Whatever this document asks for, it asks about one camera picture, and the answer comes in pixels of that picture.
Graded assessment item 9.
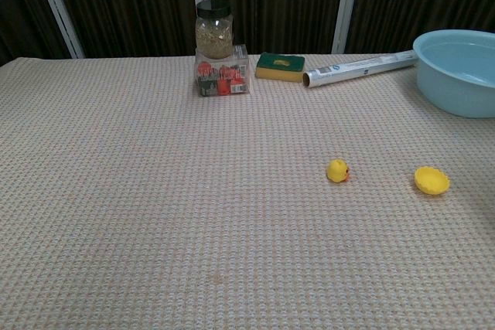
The small yellow object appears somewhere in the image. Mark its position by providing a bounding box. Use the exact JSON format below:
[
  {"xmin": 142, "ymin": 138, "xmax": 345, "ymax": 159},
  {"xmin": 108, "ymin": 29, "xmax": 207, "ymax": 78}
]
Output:
[{"xmin": 326, "ymin": 158, "xmax": 352, "ymax": 184}]

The clear box of clips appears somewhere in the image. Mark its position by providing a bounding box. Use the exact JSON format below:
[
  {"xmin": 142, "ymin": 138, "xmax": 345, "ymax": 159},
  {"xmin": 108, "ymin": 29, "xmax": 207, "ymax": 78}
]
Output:
[{"xmin": 194, "ymin": 43, "xmax": 251, "ymax": 98}]

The green and yellow sponge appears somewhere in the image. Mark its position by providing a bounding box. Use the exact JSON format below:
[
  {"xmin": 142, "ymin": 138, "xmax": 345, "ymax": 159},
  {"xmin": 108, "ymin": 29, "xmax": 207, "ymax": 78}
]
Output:
[{"xmin": 254, "ymin": 51, "xmax": 306, "ymax": 84}]

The beige woven tablecloth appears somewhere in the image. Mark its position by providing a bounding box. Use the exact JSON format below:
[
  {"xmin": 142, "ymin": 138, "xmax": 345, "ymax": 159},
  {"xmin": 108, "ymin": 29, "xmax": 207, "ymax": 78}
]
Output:
[{"xmin": 0, "ymin": 53, "xmax": 495, "ymax": 330}]

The glass jar black lid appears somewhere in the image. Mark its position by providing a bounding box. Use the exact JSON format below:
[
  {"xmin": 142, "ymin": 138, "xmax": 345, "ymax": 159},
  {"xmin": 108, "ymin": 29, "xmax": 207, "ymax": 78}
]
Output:
[{"xmin": 194, "ymin": 0, "xmax": 236, "ymax": 60}]

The white foil roll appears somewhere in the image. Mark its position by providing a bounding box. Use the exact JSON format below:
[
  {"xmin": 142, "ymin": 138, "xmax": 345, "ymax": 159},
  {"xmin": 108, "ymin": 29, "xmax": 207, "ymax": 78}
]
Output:
[{"xmin": 302, "ymin": 50, "xmax": 419, "ymax": 90}]

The dark pleated curtain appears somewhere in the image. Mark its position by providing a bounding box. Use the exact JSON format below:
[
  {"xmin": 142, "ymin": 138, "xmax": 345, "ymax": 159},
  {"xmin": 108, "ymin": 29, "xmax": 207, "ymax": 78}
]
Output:
[{"xmin": 0, "ymin": 0, "xmax": 495, "ymax": 67}]

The yellow eggshell cup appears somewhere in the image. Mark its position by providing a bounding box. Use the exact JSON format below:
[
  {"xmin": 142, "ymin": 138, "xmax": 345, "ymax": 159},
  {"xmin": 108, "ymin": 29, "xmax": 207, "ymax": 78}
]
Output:
[{"xmin": 414, "ymin": 165, "xmax": 452, "ymax": 196}]

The light blue plastic basin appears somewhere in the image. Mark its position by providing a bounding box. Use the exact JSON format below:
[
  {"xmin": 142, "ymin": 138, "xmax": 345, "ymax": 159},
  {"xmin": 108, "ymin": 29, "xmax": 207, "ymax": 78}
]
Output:
[{"xmin": 411, "ymin": 29, "xmax": 495, "ymax": 119}]

